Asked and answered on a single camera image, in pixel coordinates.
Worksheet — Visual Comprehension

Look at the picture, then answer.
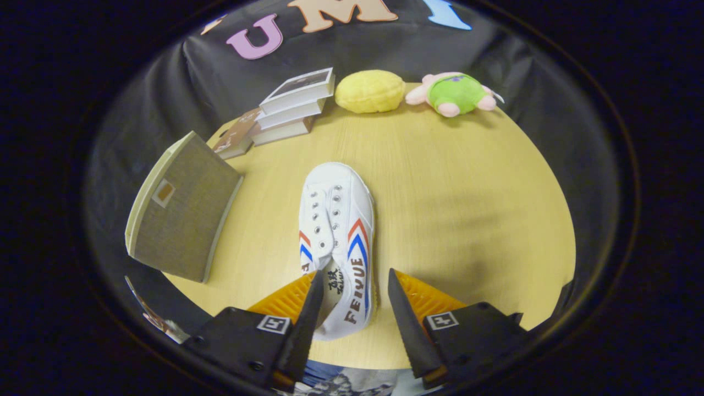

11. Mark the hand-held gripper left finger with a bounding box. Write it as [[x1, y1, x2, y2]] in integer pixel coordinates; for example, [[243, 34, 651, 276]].
[[180, 268, 326, 392]]

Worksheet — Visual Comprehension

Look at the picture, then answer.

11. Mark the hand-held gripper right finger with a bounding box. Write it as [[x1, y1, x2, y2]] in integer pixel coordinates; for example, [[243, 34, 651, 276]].
[[387, 268, 527, 390]]

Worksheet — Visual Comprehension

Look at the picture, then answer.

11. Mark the white canvas shoe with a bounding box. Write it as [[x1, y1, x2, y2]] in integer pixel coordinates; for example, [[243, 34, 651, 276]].
[[298, 161, 379, 342]]

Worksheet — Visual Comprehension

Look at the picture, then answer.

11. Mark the grey fabric storage box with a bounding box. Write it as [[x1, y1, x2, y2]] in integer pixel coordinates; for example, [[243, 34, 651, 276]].
[[125, 130, 244, 284]]

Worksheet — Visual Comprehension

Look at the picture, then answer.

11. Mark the person's printed clothing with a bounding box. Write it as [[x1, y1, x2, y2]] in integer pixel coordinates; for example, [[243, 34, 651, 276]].
[[289, 360, 441, 396]]

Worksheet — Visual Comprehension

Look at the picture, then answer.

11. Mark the thick beige-edged book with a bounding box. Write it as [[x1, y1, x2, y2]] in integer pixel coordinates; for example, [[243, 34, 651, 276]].
[[250, 115, 315, 147]]

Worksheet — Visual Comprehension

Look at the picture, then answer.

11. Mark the brown book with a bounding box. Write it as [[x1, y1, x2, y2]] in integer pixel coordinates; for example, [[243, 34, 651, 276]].
[[212, 107, 263, 160]]

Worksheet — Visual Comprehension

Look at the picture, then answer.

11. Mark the plain white book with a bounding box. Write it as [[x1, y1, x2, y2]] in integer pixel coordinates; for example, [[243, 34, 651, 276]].
[[254, 96, 328, 131]]

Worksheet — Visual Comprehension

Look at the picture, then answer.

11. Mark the white book with photo cover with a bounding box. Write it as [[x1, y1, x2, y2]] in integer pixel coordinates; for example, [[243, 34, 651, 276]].
[[258, 67, 336, 115]]

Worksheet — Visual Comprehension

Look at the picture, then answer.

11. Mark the green pink plush toy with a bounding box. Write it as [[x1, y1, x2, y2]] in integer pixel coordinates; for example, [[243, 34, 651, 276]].
[[405, 71, 505, 118]]

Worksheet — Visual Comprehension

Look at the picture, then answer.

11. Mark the yellow plush bun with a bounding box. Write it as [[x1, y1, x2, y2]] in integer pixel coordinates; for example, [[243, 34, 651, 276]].
[[334, 69, 406, 114]]

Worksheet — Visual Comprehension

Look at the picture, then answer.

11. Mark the black backdrop cloth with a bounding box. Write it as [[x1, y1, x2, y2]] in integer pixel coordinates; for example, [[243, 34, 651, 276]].
[[82, 0, 625, 336]]

